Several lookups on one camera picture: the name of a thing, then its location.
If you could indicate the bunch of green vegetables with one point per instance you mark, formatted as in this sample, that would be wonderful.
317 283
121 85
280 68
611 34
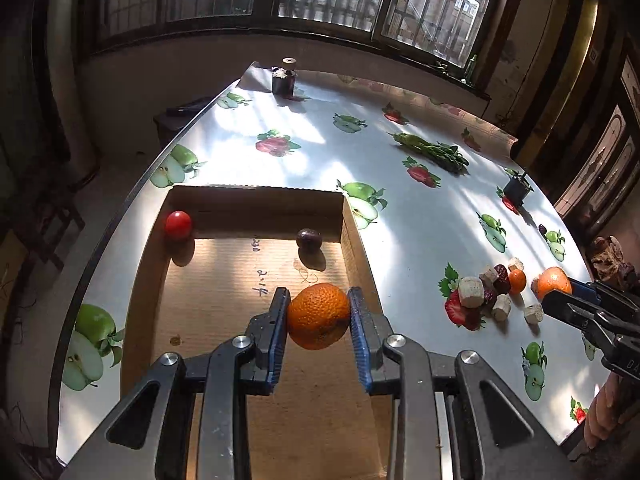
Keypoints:
432 150

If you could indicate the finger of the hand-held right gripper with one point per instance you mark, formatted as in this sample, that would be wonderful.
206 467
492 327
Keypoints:
607 297
575 312

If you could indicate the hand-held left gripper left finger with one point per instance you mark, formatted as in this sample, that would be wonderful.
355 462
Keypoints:
278 320

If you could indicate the red tomato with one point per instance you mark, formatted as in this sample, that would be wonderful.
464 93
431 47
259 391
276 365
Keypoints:
178 224

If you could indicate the small orange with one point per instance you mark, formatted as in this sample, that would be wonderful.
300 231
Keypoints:
517 281

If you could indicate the green bottle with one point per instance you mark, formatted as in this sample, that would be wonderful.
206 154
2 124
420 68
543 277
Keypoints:
472 67

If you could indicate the small dark fruit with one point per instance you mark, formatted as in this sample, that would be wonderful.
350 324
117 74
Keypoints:
542 229

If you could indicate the cardboard box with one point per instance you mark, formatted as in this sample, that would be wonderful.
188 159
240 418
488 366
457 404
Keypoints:
225 285

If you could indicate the beige cube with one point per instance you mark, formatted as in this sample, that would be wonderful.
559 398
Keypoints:
501 307
515 264
489 276
471 291
533 314

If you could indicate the barred window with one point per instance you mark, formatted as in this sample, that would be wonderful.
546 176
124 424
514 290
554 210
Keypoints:
325 26

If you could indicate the brown lumpy object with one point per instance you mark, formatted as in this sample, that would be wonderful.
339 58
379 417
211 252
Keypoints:
607 256

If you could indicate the small black metal weight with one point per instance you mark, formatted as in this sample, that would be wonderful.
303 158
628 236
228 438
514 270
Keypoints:
517 188

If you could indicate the large orange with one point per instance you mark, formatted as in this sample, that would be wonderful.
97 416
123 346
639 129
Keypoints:
318 316

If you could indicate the fruit-print tablecloth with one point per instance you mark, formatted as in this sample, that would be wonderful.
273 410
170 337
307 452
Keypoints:
425 240

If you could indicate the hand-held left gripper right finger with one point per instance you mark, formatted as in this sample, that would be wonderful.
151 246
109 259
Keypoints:
358 320

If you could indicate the dark purple passion fruit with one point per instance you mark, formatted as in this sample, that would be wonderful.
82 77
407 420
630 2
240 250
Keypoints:
308 239

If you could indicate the person's right hand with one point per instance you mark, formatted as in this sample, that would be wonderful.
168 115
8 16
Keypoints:
602 410

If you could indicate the medium orange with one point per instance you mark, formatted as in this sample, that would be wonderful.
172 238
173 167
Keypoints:
554 281

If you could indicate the dark side table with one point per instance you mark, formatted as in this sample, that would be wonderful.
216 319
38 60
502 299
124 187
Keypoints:
172 127

